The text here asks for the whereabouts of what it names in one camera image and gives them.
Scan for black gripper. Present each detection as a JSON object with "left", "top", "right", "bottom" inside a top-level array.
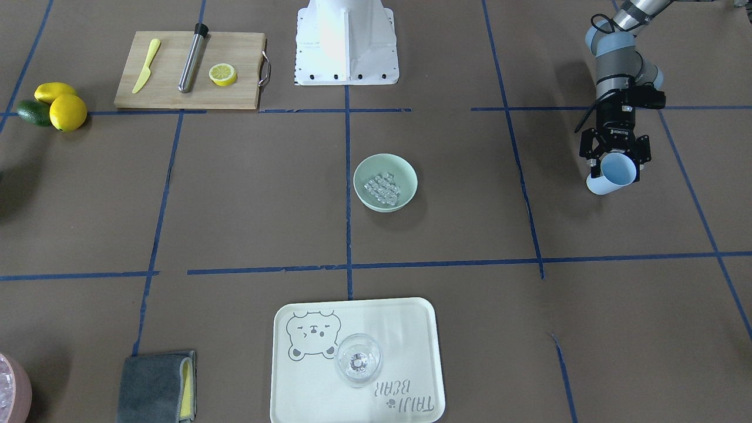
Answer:
[{"left": 579, "top": 97, "right": 651, "bottom": 183}]

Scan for light blue plastic cup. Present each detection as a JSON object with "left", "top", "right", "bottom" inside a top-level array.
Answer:
[{"left": 586, "top": 153, "right": 637, "bottom": 196}]

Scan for green ceramic bowl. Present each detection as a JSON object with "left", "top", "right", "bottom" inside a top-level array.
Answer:
[{"left": 352, "top": 153, "right": 418, "bottom": 213}]

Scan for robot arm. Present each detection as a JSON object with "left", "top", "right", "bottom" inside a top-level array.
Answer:
[{"left": 575, "top": 1, "right": 670, "bottom": 195}]

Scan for ice cubes in green bowl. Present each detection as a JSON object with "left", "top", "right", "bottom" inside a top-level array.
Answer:
[{"left": 364, "top": 172, "right": 402, "bottom": 207}]

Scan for pink bowl of ice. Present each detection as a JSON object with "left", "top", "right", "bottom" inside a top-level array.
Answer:
[{"left": 1, "top": 353, "right": 32, "bottom": 422}]

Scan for clear wine glass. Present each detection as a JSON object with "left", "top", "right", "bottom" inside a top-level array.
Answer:
[{"left": 335, "top": 334, "right": 383, "bottom": 388}]

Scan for cream bear serving tray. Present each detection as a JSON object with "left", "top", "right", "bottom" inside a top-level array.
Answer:
[{"left": 270, "top": 297, "right": 446, "bottom": 422}]

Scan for wooden cutting board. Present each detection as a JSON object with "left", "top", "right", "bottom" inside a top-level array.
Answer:
[{"left": 113, "top": 31, "right": 271, "bottom": 111}]

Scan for lemon half slice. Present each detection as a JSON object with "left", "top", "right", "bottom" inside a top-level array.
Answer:
[{"left": 209, "top": 63, "right": 237, "bottom": 88}]

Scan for steel muddler black tip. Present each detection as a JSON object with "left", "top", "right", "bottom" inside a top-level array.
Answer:
[{"left": 177, "top": 22, "right": 209, "bottom": 93}]

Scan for yellow plastic knife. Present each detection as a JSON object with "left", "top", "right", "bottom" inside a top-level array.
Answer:
[{"left": 132, "top": 38, "right": 162, "bottom": 94}]

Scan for grey folded cloth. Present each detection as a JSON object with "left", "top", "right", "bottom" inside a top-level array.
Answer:
[{"left": 116, "top": 349, "right": 197, "bottom": 422}]

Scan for whole yellow lemon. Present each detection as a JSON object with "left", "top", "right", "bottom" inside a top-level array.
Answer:
[{"left": 49, "top": 94, "right": 88, "bottom": 132}]

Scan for green lime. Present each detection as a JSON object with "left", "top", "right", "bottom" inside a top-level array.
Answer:
[{"left": 16, "top": 100, "right": 53, "bottom": 127}]

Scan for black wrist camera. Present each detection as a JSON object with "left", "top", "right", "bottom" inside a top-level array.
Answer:
[{"left": 619, "top": 84, "right": 666, "bottom": 110}]

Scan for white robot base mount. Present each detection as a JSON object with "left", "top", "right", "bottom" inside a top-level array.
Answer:
[{"left": 294, "top": 1, "right": 400, "bottom": 86}]

